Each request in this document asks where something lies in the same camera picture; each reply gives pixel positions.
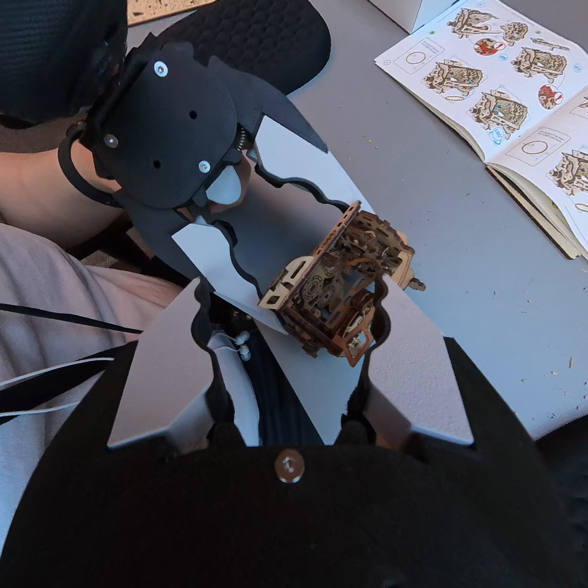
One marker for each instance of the person's left forearm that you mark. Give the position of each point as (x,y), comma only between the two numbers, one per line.
(36,197)

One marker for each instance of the person's left hand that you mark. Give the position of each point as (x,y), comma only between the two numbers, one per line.
(246,179)

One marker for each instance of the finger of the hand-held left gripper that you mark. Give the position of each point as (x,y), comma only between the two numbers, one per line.
(216,262)
(303,160)

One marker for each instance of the person's white shirt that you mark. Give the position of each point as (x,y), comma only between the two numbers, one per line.
(55,285)

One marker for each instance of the white cardboard box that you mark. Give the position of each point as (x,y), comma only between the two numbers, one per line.
(413,11)

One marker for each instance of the wooden mechanical puzzle model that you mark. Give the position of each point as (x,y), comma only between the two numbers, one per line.
(330,285)

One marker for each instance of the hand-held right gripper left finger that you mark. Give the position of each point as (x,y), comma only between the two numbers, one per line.
(160,381)

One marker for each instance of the white instruction booklet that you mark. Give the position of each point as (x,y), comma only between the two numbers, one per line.
(464,115)

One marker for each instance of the black badge reel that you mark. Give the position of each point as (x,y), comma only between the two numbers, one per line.
(229,317)

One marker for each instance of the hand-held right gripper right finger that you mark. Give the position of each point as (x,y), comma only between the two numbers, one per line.
(413,376)

